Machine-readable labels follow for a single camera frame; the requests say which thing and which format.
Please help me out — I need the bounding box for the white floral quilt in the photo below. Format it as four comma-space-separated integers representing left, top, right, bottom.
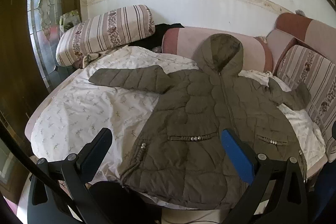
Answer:
30, 46, 327, 211

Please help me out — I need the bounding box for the striped floral back cushion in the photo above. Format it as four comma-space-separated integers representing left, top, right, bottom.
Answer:
273, 44, 336, 161

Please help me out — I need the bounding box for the person's leg in blue trousers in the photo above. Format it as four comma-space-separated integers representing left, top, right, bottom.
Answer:
314, 166, 336, 224

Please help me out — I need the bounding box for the wooden glass-paned door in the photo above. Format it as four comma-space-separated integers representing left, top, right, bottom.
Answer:
0, 0, 88, 140

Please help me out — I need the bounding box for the pink sofa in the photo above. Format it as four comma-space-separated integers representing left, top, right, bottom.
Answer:
24, 13, 336, 211

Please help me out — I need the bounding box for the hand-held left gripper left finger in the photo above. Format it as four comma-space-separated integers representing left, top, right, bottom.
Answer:
28, 127, 113, 224

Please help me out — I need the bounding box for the floral bag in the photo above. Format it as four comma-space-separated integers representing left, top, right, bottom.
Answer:
59, 9, 80, 30

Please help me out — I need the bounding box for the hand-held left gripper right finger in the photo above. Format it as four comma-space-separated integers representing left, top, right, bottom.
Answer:
220, 128, 309, 224

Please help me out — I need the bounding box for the striped floral pillow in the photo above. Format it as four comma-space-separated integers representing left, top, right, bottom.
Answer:
56, 4, 156, 67

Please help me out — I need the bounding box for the olive puffer jacket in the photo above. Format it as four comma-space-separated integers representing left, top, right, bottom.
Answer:
89, 33, 312, 210

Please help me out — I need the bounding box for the black cloth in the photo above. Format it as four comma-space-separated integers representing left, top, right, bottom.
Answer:
129, 23, 185, 50

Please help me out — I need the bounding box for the black cable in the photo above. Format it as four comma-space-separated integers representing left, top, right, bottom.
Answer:
0, 116, 69, 188

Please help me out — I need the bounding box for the pink bolster cushion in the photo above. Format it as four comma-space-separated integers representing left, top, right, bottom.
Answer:
161, 27, 274, 73

